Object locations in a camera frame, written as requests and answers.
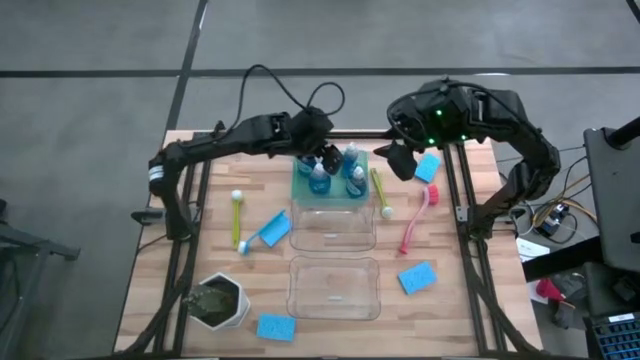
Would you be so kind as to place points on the small electronics box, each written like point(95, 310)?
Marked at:
point(552, 222)

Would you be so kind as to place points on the green potted plant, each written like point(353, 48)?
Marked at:
point(210, 302)

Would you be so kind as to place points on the black desk bar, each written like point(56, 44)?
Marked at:
point(565, 260)

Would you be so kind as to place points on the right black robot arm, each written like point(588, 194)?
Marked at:
point(530, 145)

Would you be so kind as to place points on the blue plastic scoop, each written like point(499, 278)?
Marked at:
point(244, 246)

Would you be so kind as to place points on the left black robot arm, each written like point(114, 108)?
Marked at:
point(225, 140)

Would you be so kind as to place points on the blue dish soap bottle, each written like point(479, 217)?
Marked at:
point(319, 181)
point(349, 162)
point(356, 184)
point(305, 167)

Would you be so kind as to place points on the red object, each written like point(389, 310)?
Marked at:
point(547, 289)

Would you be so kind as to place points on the blue sponge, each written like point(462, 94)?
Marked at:
point(417, 278)
point(276, 327)
point(277, 231)
point(428, 168)

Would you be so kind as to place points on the backlit laptop keyboard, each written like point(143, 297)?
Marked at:
point(617, 340)

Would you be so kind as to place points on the white paper sheet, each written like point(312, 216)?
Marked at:
point(531, 248)

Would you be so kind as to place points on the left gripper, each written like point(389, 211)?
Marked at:
point(312, 130)

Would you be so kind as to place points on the teal plastic bin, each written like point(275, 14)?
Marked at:
point(332, 197)

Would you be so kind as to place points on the clear plastic bin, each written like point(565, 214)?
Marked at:
point(332, 230)
point(332, 287)

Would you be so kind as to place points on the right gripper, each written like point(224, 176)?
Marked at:
point(417, 134)

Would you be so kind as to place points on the grey metal stand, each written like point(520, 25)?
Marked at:
point(30, 245)

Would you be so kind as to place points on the grey laptop lid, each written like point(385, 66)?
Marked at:
point(620, 210)

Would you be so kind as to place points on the white hexagonal plant pot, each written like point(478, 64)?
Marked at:
point(244, 306)

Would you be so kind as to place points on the black aluminium table frame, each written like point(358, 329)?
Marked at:
point(360, 135)

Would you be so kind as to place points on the green dish brush white bristles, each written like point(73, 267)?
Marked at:
point(387, 212)
point(236, 225)

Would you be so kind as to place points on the black pole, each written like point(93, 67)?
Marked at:
point(627, 132)

